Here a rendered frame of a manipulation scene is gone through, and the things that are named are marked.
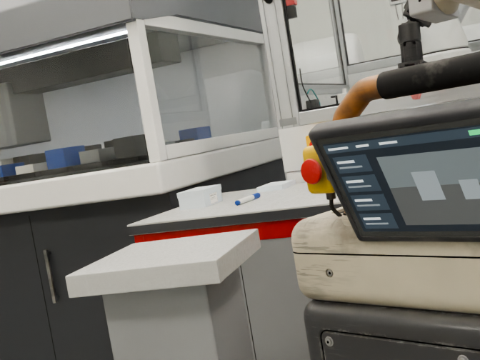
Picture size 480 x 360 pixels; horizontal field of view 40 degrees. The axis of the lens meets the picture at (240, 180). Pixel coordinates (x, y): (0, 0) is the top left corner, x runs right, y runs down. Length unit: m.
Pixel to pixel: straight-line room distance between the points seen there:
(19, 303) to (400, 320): 1.97
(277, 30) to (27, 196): 1.05
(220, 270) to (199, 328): 0.13
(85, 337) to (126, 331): 1.34
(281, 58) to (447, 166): 1.50
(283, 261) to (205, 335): 0.53
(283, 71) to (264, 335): 0.91
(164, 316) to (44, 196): 1.31
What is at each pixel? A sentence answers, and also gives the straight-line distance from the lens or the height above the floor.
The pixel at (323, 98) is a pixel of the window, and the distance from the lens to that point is 2.19.
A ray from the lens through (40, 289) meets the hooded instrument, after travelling 2.62.
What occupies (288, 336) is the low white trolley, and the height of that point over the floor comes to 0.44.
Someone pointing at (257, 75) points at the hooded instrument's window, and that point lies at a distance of 3.10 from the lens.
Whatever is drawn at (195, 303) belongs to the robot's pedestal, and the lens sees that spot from 1.15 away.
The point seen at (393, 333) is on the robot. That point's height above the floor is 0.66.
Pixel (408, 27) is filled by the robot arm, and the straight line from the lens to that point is 1.86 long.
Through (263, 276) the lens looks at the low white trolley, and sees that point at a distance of 1.67.
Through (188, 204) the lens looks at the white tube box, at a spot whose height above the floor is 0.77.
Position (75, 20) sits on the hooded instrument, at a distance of 2.30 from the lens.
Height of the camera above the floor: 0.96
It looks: 4 degrees down
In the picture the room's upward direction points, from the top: 9 degrees counter-clockwise
